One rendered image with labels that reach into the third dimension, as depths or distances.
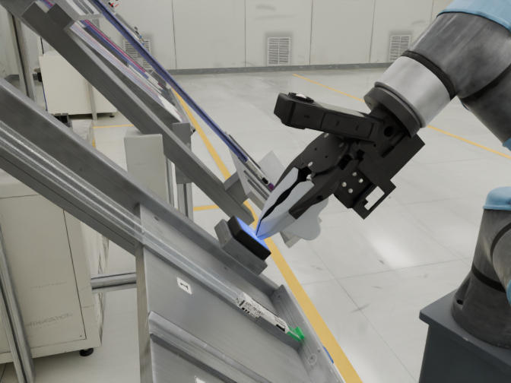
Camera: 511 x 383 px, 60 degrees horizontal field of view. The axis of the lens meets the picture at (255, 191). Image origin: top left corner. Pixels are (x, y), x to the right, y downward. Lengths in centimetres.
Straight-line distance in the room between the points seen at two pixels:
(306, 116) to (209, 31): 750
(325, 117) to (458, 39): 16
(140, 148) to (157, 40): 713
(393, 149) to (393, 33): 867
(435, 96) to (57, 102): 452
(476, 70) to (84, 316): 124
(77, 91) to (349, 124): 443
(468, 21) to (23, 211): 112
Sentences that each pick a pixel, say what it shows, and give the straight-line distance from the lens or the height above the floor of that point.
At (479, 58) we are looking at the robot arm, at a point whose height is 98.
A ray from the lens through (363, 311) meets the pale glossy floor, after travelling 175.
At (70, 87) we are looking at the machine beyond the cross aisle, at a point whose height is 33.
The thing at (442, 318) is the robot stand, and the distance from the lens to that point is 84.
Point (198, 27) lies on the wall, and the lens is 791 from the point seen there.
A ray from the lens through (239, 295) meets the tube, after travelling 41.
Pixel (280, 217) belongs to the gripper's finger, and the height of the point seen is 82.
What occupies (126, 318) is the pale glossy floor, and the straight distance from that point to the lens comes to 173.
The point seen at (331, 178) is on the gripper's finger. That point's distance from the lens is 47.
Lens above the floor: 103
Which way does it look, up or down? 22 degrees down
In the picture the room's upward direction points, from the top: straight up
